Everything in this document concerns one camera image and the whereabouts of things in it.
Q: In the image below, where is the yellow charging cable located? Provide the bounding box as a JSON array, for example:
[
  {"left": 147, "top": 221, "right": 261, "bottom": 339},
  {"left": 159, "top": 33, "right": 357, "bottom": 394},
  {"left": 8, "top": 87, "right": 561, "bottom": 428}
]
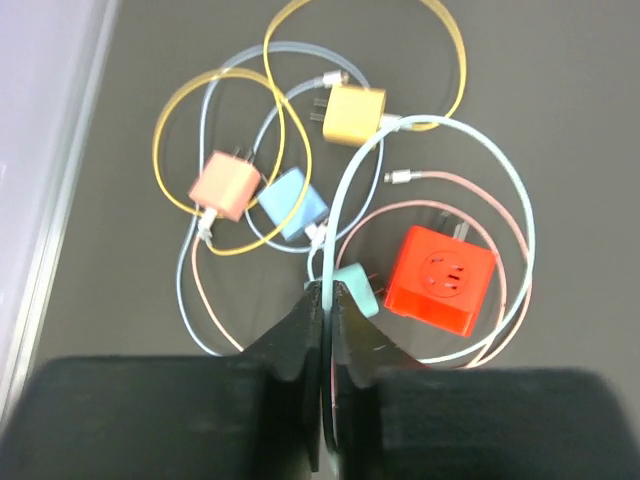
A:
[{"left": 152, "top": 0, "right": 469, "bottom": 257}]

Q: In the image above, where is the light blue usb charger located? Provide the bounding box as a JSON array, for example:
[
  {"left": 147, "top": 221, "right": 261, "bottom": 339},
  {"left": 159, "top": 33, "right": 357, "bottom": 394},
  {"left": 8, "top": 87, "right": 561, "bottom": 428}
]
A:
[{"left": 258, "top": 167, "right": 329, "bottom": 242}]

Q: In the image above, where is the light blue charging cable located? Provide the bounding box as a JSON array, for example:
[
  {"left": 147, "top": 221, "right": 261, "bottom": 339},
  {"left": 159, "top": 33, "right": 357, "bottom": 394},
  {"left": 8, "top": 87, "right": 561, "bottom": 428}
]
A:
[{"left": 177, "top": 42, "right": 386, "bottom": 357}]

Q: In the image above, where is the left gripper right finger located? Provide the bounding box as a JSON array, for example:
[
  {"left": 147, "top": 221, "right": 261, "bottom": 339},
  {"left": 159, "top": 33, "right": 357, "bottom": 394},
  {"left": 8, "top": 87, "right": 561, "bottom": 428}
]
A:
[{"left": 331, "top": 285, "right": 639, "bottom": 479}]

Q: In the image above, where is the left aluminium frame post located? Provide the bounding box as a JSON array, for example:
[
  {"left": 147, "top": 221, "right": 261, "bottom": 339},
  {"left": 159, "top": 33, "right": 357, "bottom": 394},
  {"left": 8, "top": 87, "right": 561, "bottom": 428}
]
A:
[{"left": 1, "top": 1, "right": 120, "bottom": 403}]

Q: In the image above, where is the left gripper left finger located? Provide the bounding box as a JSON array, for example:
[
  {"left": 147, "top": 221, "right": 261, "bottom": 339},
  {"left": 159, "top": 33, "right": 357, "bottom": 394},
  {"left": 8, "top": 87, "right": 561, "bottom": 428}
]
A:
[{"left": 1, "top": 284, "right": 323, "bottom": 479}]

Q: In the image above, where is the yellow usb charger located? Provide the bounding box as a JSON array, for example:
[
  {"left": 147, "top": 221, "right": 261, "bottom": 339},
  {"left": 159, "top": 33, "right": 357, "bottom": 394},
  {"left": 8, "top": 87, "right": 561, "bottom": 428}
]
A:
[{"left": 310, "top": 84, "right": 386, "bottom": 147}]

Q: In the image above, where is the pink charging cable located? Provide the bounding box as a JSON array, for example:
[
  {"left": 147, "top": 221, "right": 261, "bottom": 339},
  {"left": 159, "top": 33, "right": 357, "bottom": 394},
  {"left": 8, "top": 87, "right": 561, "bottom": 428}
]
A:
[{"left": 192, "top": 168, "right": 534, "bottom": 371}]

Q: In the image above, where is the pink usb charger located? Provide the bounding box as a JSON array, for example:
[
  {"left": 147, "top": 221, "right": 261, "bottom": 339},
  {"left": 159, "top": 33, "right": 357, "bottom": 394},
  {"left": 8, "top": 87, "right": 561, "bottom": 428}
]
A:
[{"left": 189, "top": 150, "right": 261, "bottom": 222}]

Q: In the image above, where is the pale green charging cable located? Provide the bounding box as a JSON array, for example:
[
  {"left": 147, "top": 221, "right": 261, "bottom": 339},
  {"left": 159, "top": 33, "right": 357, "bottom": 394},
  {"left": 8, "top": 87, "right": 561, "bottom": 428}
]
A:
[{"left": 305, "top": 114, "right": 536, "bottom": 365}]

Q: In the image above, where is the teal usb charger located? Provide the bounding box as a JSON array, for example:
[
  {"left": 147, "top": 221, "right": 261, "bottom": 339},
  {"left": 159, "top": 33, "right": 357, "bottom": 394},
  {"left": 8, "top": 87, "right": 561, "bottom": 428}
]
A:
[{"left": 333, "top": 263, "right": 386, "bottom": 318}]

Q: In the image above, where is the red cube socket adapter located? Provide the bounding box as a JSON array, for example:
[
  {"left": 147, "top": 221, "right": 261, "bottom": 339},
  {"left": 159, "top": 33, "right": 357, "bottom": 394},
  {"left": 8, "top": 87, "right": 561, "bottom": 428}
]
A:
[{"left": 384, "top": 225, "right": 497, "bottom": 337}]

